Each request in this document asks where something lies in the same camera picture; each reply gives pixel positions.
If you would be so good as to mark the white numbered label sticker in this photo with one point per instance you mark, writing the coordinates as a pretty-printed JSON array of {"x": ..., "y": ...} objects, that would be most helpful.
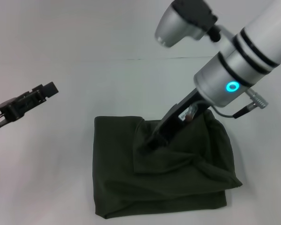
[{"x": 183, "y": 116}]

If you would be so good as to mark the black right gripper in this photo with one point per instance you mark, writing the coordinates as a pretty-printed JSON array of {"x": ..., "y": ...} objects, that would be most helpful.
[{"x": 178, "y": 117}]

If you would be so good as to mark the dark green FREE t-shirt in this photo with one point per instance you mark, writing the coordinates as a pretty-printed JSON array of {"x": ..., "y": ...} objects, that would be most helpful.
[{"x": 121, "y": 164}]

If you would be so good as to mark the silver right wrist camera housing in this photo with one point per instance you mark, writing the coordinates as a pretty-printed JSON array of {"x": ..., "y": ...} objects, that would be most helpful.
[{"x": 178, "y": 21}]

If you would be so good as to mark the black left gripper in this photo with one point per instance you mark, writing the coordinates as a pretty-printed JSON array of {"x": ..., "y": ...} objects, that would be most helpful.
[{"x": 4, "y": 112}]

